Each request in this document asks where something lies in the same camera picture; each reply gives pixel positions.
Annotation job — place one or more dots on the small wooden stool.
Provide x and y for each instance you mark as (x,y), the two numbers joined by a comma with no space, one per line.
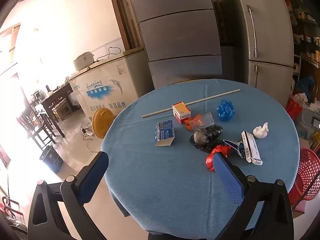
(61,110)

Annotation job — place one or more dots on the blue plastic bag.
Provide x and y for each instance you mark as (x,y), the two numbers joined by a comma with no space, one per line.
(306,85)
(225,111)

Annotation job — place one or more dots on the wooden door frame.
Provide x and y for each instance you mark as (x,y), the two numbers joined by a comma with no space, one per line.
(122,17)

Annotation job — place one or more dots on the dark wooden table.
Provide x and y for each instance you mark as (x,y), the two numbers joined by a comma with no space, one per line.
(57,96)

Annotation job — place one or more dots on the long white rod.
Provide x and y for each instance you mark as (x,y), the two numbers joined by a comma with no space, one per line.
(200,100)

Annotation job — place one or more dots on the silver blue foil wrapper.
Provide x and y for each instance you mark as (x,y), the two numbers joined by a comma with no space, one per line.
(237,147)

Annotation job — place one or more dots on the black plastic bag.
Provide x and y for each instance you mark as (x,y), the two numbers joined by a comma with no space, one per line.
(207,135)

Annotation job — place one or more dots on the red plastic bag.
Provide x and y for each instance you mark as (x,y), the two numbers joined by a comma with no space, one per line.
(220,151)

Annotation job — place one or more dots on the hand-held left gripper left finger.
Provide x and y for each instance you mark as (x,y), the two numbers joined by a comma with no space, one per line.
(93,172)

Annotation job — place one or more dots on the blue tablecloth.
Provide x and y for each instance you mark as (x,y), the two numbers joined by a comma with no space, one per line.
(162,180)

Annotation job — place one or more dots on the dark wooden chair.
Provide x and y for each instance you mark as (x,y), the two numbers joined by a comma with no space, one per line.
(37,130)

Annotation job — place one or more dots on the white rice cooker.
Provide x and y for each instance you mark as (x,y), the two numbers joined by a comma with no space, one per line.
(83,61)

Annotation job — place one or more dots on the white power strip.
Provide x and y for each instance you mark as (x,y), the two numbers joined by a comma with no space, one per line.
(87,134)

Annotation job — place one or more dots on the red shopping bag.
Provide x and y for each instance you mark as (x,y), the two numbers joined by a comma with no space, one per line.
(293,105)

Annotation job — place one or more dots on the wooden shelf with jars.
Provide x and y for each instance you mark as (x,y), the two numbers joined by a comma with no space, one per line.
(307,55)

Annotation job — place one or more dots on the blue white medicine box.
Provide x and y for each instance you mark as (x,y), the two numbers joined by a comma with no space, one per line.
(165,131)

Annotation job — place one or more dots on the hanging blue plastic bag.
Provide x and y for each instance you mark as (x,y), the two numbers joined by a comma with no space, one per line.
(306,85)

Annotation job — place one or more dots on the white chest freezer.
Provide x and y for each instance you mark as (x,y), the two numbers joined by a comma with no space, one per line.
(105,90)

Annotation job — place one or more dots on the small orange white box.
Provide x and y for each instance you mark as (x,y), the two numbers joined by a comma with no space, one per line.
(181,111)

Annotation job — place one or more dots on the silver two-door refrigerator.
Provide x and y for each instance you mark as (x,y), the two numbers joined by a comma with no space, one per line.
(270,42)

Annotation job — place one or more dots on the dark blue trash bin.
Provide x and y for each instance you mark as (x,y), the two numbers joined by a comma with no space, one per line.
(51,158)

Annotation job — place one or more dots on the orange wrapper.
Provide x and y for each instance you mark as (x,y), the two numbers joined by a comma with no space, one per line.
(193,123)

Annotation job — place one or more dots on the white tissue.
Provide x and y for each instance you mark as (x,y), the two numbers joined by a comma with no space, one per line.
(261,130)

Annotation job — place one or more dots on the yellow round fan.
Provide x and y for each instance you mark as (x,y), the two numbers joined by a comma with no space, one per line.
(102,123)

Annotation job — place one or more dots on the long white carton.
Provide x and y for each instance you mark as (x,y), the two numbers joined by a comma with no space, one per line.
(251,147)

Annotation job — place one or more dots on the red plastic basket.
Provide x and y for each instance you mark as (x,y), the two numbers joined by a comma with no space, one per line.
(308,170)

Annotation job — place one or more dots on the grey three-door refrigerator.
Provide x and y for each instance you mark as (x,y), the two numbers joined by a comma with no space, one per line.
(180,37)

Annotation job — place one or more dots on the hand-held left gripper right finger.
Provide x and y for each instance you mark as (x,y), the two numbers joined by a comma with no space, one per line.
(228,180)

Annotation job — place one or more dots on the white plastic bag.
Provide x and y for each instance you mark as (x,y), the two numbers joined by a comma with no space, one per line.
(301,98)

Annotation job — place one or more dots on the clear plastic tray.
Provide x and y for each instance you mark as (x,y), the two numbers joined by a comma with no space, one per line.
(208,119)

